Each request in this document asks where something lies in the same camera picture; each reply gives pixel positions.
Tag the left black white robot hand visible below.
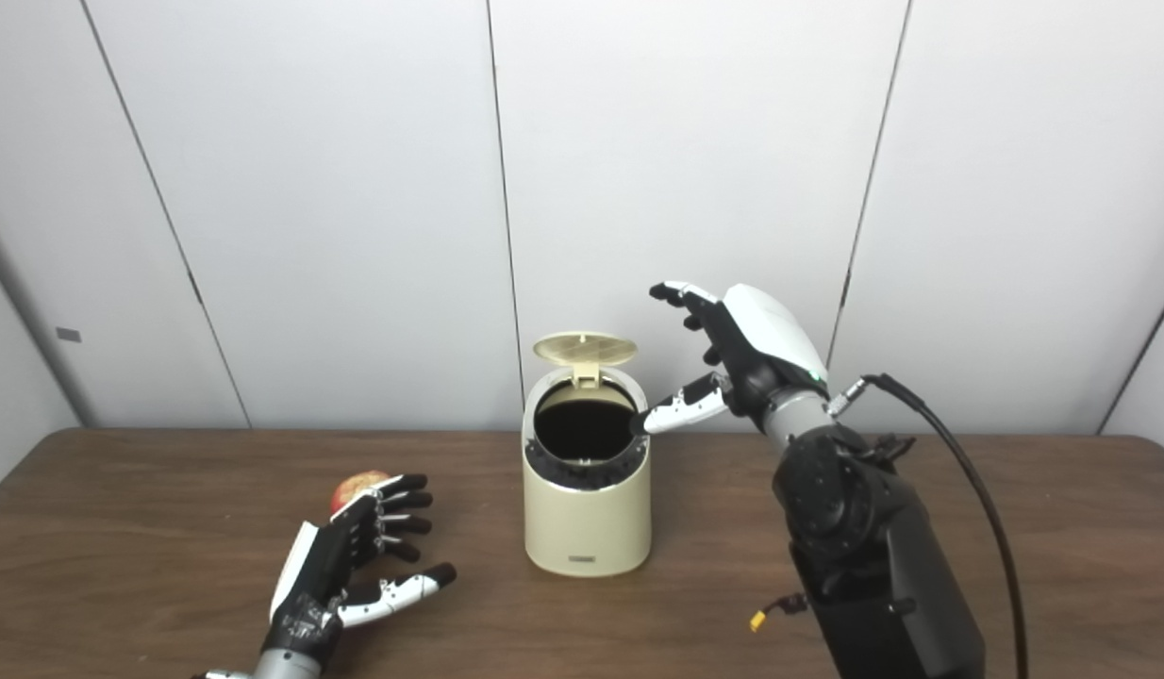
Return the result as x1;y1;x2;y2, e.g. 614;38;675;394
266;474;457;656

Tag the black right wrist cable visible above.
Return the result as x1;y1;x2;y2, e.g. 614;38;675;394
827;373;1030;679

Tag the cream round bin lid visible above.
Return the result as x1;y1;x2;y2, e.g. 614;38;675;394
533;332;640;389

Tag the cream-colored bin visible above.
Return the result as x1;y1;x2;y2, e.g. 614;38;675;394
523;332;653;578

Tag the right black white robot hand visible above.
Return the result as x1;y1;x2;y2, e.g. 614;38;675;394
629;280;830;437

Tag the yellow connector plug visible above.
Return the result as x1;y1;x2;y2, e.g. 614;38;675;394
749;593;810;633

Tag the red apple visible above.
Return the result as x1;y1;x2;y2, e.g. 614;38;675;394
330;471;391;516

